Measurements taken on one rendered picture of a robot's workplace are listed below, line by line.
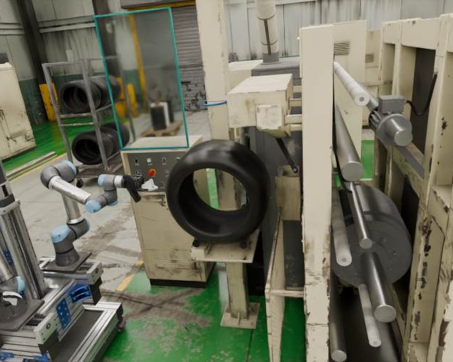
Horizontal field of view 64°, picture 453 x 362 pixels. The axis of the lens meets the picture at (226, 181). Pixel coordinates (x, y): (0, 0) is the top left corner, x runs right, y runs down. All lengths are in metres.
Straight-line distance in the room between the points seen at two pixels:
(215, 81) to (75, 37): 11.11
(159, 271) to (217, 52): 1.95
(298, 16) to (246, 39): 1.55
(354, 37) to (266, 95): 3.83
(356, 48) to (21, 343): 4.70
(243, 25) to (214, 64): 8.92
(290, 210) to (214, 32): 1.13
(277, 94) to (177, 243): 1.87
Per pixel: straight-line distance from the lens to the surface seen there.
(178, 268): 3.19
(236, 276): 2.66
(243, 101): 1.51
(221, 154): 1.85
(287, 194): 2.21
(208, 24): 2.15
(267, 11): 2.44
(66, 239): 2.55
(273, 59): 2.66
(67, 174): 2.48
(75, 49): 13.15
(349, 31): 5.24
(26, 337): 2.34
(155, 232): 3.06
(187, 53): 11.52
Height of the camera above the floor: 1.99
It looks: 21 degrees down
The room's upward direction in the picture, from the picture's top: 6 degrees counter-clockwise
